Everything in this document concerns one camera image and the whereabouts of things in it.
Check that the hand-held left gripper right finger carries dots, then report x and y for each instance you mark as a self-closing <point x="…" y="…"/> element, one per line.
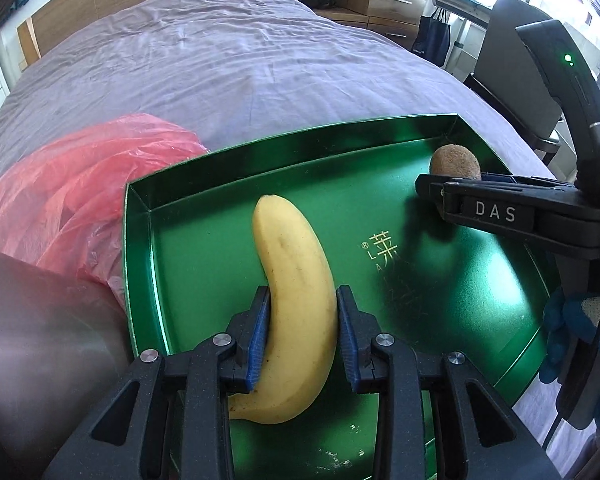
<point x="347" y="342"/>

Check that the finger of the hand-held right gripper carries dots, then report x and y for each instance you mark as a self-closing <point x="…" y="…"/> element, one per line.
<point x="494" y="212"/>
<point x="509" y="177"/>

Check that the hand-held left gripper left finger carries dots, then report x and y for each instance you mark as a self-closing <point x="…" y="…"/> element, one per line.
<point x="260" y="342"/>

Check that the brown kiwi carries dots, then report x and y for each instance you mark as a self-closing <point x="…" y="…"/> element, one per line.
<point x="454" y="160"/>

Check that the yellow banana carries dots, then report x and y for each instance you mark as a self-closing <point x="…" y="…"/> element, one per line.
<point x="295" y="285"/>

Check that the green metal tray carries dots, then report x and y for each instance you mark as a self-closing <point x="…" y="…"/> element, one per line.
<point x="429" y="285"/>

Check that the person's right hand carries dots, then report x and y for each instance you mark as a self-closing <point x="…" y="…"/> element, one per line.
<point x="562" y="330"/>

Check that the grey chair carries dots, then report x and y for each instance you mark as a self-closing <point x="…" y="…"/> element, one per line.
<point x="509" y="60"/>

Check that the dark blue tote bag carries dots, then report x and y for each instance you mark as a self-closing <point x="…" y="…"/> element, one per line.
<point x="432" y="40"/>

